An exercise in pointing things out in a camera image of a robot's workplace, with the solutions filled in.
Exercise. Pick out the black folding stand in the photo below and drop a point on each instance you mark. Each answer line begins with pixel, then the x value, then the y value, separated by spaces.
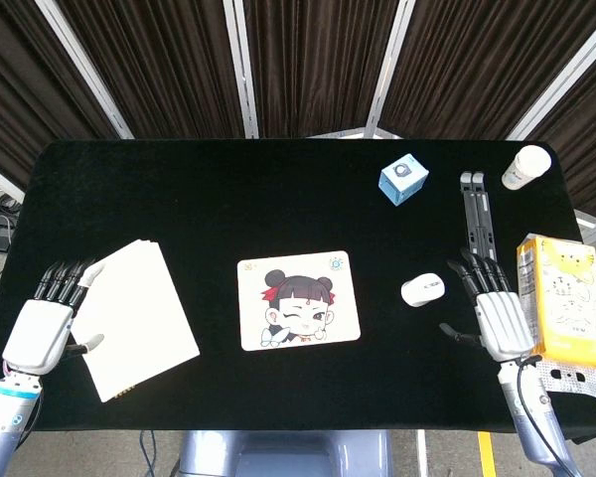
pixel 477 213

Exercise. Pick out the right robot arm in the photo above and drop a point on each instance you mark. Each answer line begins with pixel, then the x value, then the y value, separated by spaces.
pixel 536 417

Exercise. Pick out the white paper stack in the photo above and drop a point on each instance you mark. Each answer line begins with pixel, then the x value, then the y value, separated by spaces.
pixel 134 323

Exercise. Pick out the yellow tissue pack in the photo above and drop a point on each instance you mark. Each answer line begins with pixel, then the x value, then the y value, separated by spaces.
pixel 563 303

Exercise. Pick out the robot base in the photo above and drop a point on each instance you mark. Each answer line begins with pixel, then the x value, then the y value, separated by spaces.
pixel 283 453

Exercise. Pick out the white frame post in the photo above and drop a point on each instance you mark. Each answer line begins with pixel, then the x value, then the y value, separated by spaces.
pixel 82 67
pixel 563 72
pixel 390 67
pixel 241 67

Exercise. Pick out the blue white small box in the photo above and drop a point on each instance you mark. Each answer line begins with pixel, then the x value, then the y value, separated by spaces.
pixel 403 177

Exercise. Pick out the white perforated plastic sheet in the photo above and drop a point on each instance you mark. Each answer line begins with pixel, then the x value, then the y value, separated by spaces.
pixel 571 380

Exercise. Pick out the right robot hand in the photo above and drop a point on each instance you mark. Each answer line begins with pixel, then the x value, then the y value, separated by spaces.
pixel 504 325

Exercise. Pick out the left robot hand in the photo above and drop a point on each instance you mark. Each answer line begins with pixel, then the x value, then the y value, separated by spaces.
pixel 35 333

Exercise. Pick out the cartoon girl mouse pad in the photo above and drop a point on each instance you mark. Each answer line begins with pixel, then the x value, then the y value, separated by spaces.
pixel 298 300

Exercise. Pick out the white computer mouse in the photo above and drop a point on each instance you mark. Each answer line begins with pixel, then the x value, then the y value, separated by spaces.
pixel 422 288

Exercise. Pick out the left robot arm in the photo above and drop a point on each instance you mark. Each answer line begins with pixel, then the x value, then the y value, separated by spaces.
pixel 5 417

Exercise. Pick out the white plastic bottle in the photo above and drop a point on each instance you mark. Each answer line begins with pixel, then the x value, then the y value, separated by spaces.
pixel 524 168

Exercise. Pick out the brown curtain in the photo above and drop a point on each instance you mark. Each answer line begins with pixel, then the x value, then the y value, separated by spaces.
pixel 308 64

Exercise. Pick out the black table cloth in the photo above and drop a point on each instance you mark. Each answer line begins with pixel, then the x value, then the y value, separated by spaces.
pixel 278 223

